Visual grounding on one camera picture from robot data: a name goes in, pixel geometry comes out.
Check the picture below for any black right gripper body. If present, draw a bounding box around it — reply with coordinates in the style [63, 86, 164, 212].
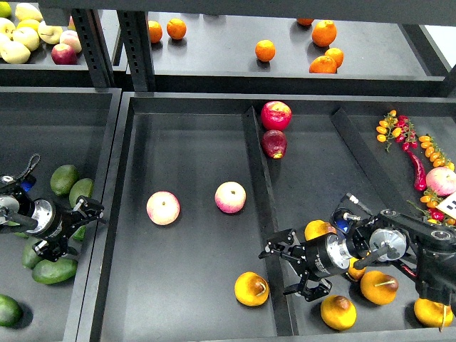
[304, 234, 348, 281]

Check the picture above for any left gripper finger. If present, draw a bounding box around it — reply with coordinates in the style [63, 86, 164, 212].
[32, 239, 78, 262]
[70, 197, 106, 232]

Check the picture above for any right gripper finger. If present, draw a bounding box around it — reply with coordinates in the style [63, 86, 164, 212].
[283, 276, 333, 302]
[258, 229, 307, 266]

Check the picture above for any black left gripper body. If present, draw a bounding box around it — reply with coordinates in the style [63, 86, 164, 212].
[44, 204, 77, 242]

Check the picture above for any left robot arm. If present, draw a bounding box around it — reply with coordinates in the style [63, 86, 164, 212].
[1, 154, 105, 262]

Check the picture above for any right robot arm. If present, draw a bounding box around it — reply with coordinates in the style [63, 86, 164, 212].
[259, 194, 455, 306]

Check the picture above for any green avocado long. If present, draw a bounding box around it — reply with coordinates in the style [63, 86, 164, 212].
[21, 237, 43, 269]

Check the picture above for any green avocado lower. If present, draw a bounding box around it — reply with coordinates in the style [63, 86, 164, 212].
[32, 258, 78, 285]

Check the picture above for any yellow pear bottom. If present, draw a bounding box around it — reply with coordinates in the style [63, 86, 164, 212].
[320, 295, 357, 331]

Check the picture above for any green avocado top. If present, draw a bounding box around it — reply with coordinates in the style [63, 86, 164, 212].
[50, 164, 80, 196]

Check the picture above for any green avocado flat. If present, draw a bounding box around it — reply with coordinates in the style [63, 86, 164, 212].
[6, 221, 30, 239]

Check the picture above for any yellow pear with stem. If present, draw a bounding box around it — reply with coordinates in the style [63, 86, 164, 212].
[361, 271, 399, 306]

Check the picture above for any green avocado corner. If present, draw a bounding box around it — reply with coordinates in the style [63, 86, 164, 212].
[0, 294, 23, 327]

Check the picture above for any black bin divider centre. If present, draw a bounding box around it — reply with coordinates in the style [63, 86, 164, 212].
[242, 107, 299, 336]

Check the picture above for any black bin divider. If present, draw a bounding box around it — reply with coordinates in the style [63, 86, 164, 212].
[331, 108, 455, 305]
[242, 107, 299, 336]

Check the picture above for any pink apple centre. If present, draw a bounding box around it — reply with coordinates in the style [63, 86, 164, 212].
[214, 181, 247, 214]

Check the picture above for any pink apple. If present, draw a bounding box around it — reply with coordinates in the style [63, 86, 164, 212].
[214, 181, 247, 214]
[146, 191, 180, 226]

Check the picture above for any pink apple left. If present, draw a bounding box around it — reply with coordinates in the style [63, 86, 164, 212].
[146, 191, 180, 226]

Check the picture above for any black left bin tray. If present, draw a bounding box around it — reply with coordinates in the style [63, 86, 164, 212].
[1, 87, 121, 341]

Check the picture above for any black bin tray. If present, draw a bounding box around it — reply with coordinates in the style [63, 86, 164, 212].
[77, 93, 455, 341]
[1, 87, 121, 341]

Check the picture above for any dark red apple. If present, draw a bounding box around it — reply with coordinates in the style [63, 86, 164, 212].
[261, 130, 287, 160]

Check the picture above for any black bin divider right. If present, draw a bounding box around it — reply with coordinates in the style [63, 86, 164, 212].
[331, 108, 455, 305]

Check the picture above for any black middle bin tray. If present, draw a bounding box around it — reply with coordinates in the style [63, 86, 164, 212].
[77, 93, 455, 341]

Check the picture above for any bright red apple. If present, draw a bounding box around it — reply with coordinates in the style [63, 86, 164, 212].
[261, 101, 292, 131]

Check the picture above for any red chili pepper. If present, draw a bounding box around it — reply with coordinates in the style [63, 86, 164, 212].
[406, 151, 427, 192]

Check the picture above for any white label card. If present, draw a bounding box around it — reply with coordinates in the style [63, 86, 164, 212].
[437, 192, 456, 219]

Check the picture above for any pink apple right bin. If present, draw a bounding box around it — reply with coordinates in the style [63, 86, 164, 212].
[425, 167, 455, 197]

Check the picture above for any orange cherry tomato bunch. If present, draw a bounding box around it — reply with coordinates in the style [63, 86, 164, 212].
[375, 110, 402, 152]

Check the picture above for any red apple on left shelf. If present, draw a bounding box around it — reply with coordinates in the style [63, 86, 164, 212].
[51, 43, 78, 65]

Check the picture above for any red cherry tomato bunch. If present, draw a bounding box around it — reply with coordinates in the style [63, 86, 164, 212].
[395, 115, 418, 152]

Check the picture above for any orange tomato vine right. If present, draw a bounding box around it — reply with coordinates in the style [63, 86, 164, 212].
[418, 135, 455, 171]

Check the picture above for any peach on left shelf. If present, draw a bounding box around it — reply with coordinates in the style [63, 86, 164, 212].
[60, 30, 82, 54]

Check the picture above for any yellow-green apple front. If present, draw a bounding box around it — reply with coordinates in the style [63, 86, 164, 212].
[1, 41, 31, 64]

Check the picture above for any orange on shelf front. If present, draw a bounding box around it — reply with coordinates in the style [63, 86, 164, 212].
[309, 56, 338, 73]

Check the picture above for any black shelf post left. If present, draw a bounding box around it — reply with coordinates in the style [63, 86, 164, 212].
[71, 9, 115, 88]

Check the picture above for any black shelf post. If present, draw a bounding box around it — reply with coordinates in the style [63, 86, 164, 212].
[71, 9, 115, 88]
[117, 10, 156, 92]

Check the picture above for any black shelf post right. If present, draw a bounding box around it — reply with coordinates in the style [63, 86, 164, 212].
[117, 10, 156, 92]

